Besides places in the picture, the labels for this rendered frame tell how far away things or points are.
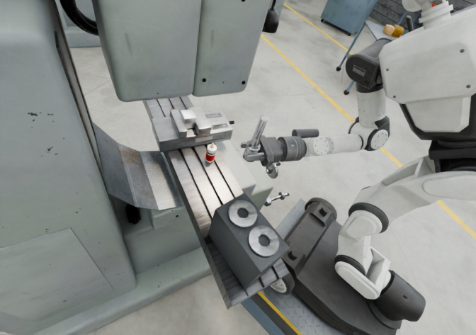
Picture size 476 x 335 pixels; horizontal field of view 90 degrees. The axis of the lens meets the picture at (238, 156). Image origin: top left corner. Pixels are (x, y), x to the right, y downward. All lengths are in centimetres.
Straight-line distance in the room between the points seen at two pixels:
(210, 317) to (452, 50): 166
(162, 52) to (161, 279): 128
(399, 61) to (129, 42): 64
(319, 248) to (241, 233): 79
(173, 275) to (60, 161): 114
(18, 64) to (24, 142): 15
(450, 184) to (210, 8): 78
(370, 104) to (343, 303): 93
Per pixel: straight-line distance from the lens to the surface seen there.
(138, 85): 62
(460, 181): 88
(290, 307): 148
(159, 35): 57
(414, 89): 78
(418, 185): 92
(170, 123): 114
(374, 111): 99
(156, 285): 158
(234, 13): 64
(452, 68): 73
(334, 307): 139
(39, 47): 45
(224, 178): 105
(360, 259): 129
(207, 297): 178
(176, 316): 175
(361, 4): 669
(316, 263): 141
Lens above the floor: 174
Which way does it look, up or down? 47 degrees down
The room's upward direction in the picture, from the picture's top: 18 degrees clockwise
